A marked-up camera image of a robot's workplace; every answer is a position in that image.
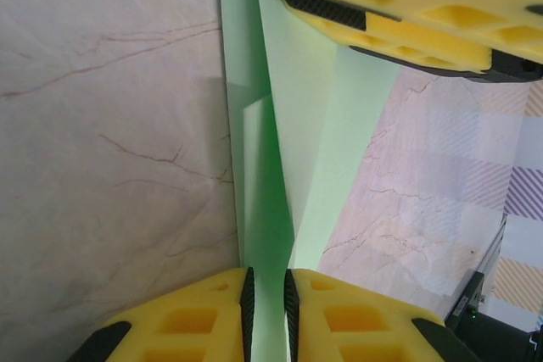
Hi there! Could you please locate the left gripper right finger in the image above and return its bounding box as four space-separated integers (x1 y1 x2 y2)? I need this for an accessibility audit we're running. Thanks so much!
283 268 484 362

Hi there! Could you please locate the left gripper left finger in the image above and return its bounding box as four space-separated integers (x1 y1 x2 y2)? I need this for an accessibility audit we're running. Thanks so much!
63 267 255 362

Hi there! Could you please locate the aluminium side frame rail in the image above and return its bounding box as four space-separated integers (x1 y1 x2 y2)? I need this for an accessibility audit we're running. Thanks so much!
477 211 510 291

